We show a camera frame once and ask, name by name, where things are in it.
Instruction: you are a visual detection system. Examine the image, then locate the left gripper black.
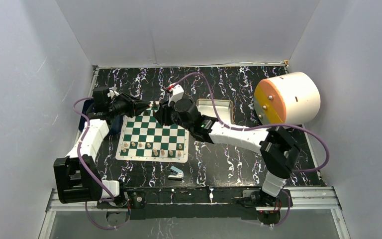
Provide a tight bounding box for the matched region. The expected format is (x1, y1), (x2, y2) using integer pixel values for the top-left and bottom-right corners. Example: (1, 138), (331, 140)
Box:
(108, 93), (151, 119)

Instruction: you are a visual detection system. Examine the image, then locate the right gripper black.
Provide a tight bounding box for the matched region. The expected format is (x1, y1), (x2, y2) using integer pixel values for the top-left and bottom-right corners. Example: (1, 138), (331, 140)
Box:
(153, 96), (192, 132)

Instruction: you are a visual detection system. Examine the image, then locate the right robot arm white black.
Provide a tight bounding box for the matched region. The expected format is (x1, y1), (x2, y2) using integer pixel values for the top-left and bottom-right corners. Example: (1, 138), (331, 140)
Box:
(153, 99), (300, 206)

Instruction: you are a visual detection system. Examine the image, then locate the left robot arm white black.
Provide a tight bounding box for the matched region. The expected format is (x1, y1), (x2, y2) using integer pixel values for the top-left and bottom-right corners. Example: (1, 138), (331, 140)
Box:
(53, 86), (153, 207)

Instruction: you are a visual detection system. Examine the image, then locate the green white chess board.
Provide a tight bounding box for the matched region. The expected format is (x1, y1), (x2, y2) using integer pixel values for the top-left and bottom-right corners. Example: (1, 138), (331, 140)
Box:
(115, 101), (190, 163)

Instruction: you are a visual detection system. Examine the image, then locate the dark blue tray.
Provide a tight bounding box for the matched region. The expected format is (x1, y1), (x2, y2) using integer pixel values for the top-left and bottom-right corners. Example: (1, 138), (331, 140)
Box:
(78, 99), (123, 135)

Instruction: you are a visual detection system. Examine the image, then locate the gold rimmed metal tin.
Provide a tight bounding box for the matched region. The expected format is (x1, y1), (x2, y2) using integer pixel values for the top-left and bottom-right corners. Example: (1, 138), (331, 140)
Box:
(196, 99), (234, 124)

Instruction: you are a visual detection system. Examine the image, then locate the light blue white stapler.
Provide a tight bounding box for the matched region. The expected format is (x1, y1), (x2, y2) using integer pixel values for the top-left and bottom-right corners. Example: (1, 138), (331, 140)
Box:
(168, 166), (184, 181)

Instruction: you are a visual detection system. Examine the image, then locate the white cylinder orange yellow face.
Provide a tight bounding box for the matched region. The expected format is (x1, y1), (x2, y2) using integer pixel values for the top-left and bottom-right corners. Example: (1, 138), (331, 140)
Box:
(254, 72), (321, 125)

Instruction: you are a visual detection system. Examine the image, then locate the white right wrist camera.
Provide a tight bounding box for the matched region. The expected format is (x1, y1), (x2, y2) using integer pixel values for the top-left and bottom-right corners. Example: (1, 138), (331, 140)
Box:
(167, 84), (184, 105)

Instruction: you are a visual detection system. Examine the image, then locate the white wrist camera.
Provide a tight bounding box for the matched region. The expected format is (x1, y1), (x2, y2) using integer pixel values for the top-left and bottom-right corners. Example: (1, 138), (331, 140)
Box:
(108, 87), (120, 100)
(167, 84), (184, 105)

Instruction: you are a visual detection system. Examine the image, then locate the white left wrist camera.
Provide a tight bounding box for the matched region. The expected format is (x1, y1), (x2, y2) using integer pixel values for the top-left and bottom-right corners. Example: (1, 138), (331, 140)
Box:
(108, 87), (120, 100)

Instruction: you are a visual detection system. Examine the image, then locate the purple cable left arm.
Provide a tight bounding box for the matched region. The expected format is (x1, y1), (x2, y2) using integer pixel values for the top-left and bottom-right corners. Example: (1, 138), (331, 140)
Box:
(72, 97), (131, 231)

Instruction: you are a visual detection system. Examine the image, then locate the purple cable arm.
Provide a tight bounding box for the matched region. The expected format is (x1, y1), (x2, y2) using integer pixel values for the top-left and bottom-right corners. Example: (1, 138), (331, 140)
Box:
(166, 72), (330, 227)
(72, 97), (131, 231)

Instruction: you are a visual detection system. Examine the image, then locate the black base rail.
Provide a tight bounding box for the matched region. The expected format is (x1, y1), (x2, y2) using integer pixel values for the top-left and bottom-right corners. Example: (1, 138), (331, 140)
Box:
(97, 186), (293, 224)

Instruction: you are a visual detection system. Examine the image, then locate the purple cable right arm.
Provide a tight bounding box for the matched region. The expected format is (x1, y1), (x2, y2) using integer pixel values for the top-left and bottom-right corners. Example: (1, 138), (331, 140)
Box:
(166, 72), (330, 227)

